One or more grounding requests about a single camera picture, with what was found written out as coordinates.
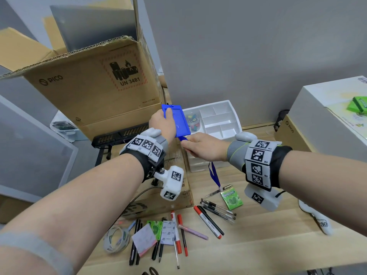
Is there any person's right hand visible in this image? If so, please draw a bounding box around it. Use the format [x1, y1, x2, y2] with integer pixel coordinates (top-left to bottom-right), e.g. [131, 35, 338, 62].
[181, 133, 231, 163]

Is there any person's left hand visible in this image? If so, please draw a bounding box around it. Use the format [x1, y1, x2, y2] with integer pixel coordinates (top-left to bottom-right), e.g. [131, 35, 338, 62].
[148, 108, 177, 141]

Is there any blue badge holder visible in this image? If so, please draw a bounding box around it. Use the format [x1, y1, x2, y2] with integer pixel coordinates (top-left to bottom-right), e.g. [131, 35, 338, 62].
[161, 104, 191, 138]

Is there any blue lanyard strap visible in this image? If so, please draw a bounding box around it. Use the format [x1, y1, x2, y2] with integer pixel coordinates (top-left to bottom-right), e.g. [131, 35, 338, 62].
[177, 136, 222, 189]

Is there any person's right forearm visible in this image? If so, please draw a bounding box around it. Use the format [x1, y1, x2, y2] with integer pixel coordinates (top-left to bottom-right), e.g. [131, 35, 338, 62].
[279, 150, 367, 236]

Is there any person's left forearm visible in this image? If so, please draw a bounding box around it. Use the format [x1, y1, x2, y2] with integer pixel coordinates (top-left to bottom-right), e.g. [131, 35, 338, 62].
[0, 153, 145, 275]

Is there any clear plastic drawer box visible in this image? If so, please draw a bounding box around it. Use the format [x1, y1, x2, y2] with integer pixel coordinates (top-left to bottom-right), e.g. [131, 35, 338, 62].
[186, 150, 230, 173]

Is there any clear jar of coloured clips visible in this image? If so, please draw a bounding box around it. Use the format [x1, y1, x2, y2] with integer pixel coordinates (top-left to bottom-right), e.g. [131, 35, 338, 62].
[185, 112, 201, 133]

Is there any white compartment organizer tray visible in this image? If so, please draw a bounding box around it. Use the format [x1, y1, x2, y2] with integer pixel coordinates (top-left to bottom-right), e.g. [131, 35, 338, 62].
[182, 100, 243, 141]

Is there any left wrist tracker with markers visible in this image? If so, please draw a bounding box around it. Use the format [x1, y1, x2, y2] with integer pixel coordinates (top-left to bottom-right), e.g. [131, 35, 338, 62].
[119, 128, 184, 201]

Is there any wrist tracker with markers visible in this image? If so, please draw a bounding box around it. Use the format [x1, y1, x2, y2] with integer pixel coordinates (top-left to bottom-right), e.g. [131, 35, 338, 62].
[119, 128, 184, 201]
[226, 131, 293, 212]

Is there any small flat cardboard box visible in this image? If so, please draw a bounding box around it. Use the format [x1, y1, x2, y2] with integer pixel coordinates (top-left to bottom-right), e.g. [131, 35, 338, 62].
[110, 144, 195, 220]

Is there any clear ballpoint pen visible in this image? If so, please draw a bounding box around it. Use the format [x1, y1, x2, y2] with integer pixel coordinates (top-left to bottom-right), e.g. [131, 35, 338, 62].
[205, 184, 232, 198]

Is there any black slotted stand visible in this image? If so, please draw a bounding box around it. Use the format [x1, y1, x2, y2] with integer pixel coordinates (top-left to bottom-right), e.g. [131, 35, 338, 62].
[91, 123, 150, 167]

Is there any green gum pack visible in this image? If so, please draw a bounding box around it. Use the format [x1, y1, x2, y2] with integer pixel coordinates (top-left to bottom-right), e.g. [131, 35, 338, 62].
[346, 96, 367, 114]
[220, 188, 244, 211]
[147, 220, 163, 241]

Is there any right wrist tracker with markers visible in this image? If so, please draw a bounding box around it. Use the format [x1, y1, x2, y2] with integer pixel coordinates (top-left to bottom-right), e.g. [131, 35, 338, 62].
[226, 131, 293, 212]

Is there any bundle of black gel pens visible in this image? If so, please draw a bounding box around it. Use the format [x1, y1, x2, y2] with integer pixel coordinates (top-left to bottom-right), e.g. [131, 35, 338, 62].
[200, 198, 237, 224]

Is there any red marker with white barrel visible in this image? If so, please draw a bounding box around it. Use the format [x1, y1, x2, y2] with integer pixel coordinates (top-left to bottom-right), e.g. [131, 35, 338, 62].
[171, 211, 182, 255]
[193, 205, 223, 240]

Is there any black marker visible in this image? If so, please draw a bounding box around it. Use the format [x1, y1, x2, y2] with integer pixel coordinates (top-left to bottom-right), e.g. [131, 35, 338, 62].
[197, 205, 225, 236]

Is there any large open cardboard box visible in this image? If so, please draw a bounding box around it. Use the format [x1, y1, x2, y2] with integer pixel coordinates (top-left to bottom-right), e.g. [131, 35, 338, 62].
[0, 0, 166, 141]

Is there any pink pen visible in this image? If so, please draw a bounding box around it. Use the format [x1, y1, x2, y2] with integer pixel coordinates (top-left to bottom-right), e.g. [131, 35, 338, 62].
[178, 224, 209, 241]

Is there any white printed card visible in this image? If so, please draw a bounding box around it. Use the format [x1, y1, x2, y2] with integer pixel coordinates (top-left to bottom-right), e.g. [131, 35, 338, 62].
[160, 220, 176, 246]

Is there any thin red pen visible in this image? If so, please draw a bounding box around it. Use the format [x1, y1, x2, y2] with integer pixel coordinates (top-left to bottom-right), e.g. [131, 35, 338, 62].
[177, 214, 189, 257]

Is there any brown cardboard box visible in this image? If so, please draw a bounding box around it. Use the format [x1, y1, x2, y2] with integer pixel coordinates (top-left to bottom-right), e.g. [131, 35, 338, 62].
[274, 114, 313, 152]

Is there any white device with dark screen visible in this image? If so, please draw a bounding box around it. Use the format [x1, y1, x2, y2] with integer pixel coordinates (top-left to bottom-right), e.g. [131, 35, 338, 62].
[50, 110, 88, 142]

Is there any pink sticky note pad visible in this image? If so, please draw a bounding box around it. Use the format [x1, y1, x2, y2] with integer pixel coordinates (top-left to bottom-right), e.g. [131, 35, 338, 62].
[132, 223, 158, 257]

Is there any white ballpoint pen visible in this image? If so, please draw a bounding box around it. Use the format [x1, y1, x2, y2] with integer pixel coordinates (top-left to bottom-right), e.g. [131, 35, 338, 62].
[173, 240, 180, 270]

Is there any clear tape roll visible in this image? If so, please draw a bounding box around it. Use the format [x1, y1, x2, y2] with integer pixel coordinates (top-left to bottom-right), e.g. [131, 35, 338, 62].
[103, 225, 131, 254]

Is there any large white box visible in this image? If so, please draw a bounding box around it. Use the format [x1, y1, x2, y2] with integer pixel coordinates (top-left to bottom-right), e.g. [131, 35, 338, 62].
[288, 76, 367, 155]

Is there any grey partition panel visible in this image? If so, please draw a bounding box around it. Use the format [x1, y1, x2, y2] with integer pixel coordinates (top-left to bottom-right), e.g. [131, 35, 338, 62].
[0, 94, 79, 203]

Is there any white hand controller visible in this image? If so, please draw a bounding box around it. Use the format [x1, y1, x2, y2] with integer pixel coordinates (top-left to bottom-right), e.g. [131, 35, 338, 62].
[298, 199, 334, 236]

